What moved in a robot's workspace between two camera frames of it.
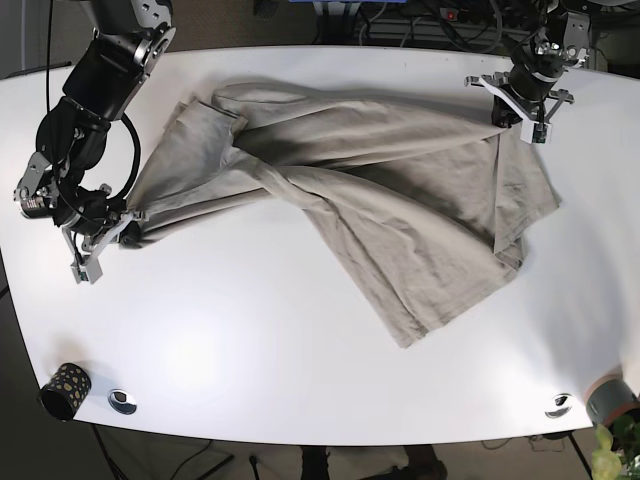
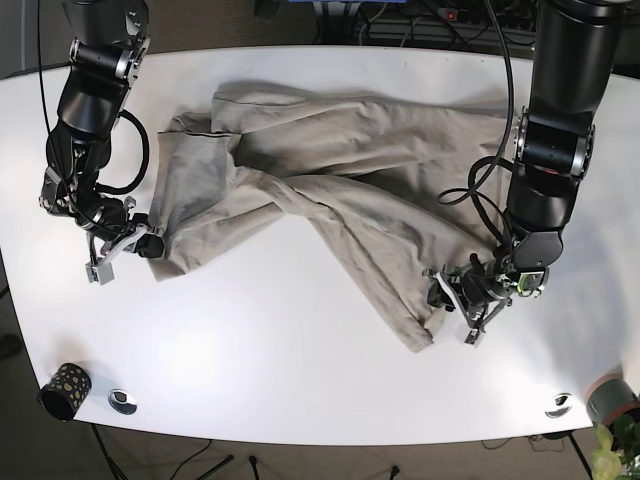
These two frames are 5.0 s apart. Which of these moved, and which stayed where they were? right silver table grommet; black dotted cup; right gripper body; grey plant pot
Moved: right gripper body
Stayed: right silver table grommet; grey plant pot; black dotted cup
